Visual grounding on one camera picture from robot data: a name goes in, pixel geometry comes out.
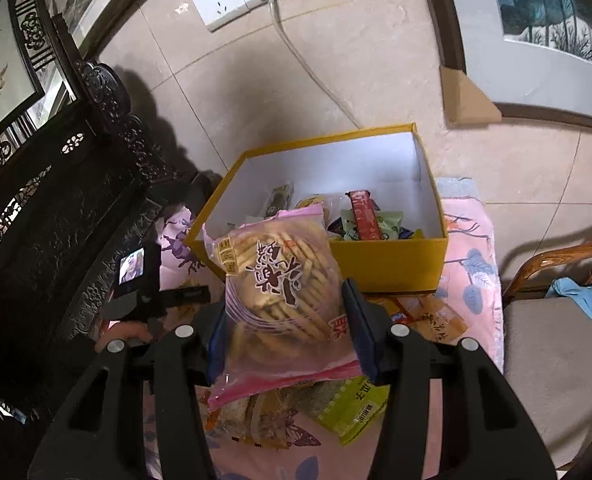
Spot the framed lotus painting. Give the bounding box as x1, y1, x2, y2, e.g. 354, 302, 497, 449
416, 0, 592, 133

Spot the light blue cloth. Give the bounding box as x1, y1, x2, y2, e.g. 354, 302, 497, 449
551, 272, 592, 336

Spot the cardboard corner protector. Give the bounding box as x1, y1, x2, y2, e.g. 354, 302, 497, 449
438, 65, 502, 123

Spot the pink biscuit bag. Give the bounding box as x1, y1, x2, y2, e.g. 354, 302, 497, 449
202, 203, 377, 411

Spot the framed bird picture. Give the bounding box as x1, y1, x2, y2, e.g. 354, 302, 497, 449
0, 5, 47, 146

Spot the yellow cardboard box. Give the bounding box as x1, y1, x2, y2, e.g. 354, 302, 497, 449
183, 122, 449, 295

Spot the beige chair cushion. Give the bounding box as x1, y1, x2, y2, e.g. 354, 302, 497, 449
503, 297, 592, 468

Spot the wooden armchair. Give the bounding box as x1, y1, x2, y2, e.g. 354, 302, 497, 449
501, 232, 592, 471

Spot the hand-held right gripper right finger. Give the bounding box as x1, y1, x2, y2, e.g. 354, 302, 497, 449
341, 277, 559, 480

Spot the pink floral blanket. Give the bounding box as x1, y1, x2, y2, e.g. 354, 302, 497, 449
146, 177, 507, 480

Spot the person's left hand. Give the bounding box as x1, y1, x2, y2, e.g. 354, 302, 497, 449
95, 322, 153, 355

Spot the dark carved wooden furniture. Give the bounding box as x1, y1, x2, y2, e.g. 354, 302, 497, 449
0, 0, 227, 480

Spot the grey power cable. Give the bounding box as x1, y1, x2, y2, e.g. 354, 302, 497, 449
270, 0, 363, 131

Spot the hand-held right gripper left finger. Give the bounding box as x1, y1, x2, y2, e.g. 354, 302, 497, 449
28, 305, 227, 480

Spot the pile of snack packets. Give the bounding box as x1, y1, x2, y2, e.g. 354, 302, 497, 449
203, 184, 469, 448

